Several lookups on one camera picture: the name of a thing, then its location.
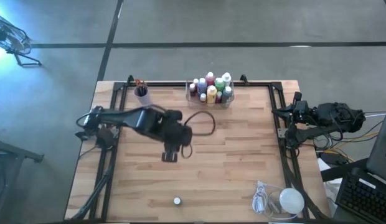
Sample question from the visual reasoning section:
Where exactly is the black computer desk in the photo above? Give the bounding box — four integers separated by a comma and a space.
320, 157, 386, 224

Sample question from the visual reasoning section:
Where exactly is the large green paint bottle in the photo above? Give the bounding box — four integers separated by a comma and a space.
214, 77, 225, 93

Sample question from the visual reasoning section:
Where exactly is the clear plastic bin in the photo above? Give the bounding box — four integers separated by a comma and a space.
185, 78, 235, 110

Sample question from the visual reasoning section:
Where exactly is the large yellow paint bottle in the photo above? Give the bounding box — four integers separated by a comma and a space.
206, 85, 218, 108

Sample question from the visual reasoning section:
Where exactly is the large lavender paint bottle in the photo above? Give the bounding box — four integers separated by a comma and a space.
197, 77, 208, 96

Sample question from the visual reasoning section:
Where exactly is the yellow floor cable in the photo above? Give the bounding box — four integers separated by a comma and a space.
320, 131, 381, 156

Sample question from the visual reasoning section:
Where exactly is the large teal paint bottle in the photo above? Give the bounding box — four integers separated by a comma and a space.
221, 86, 233, 108

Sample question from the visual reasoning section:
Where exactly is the grey computer monitor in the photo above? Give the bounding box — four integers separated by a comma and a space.
366, 101, 386, 184

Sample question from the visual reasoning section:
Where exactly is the dark side table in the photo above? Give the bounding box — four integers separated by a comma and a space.
0, 136, 45, 224

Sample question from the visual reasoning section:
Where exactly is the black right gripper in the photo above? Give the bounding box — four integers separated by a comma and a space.
271, 91, 313, 139

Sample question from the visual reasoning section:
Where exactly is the black keyboard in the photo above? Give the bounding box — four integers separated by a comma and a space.
335, 173, 386, 224

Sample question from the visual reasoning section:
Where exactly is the white cup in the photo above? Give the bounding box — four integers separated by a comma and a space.
133, 83, 152, 106

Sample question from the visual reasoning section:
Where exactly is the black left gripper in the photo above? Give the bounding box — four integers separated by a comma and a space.
155, 109, 194, 163

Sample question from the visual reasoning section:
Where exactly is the large white paint bottle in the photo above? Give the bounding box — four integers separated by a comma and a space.
221, 72, 232, 88

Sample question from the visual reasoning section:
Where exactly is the black floor fan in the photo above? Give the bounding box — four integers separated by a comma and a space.
0, 12, 43, 68

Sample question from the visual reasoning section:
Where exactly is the white round lamp with cable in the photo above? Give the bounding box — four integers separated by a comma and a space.
252, 180, 301, 221

